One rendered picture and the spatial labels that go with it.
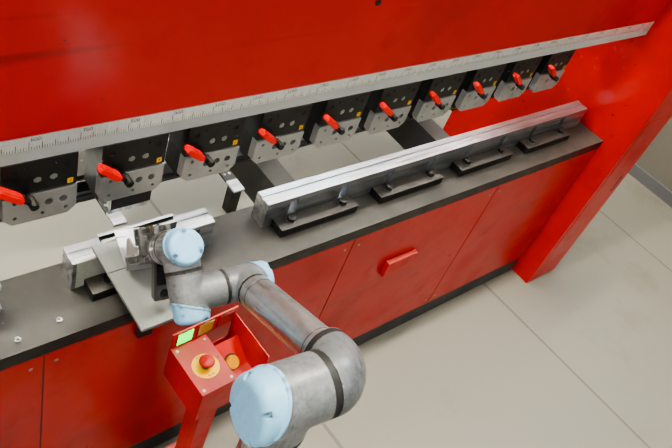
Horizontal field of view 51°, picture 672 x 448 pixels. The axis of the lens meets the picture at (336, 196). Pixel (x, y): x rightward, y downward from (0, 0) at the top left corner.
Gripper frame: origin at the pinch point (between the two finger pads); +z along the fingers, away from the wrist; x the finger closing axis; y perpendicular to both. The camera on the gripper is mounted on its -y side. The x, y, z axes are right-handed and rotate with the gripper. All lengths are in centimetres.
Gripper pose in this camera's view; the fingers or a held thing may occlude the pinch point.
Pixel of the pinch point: (142, 258)
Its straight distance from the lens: 174.8
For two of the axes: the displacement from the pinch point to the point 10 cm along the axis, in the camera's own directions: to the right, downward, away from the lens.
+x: -8.6, 1.0, -5.0
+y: -1.3, -9.9, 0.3
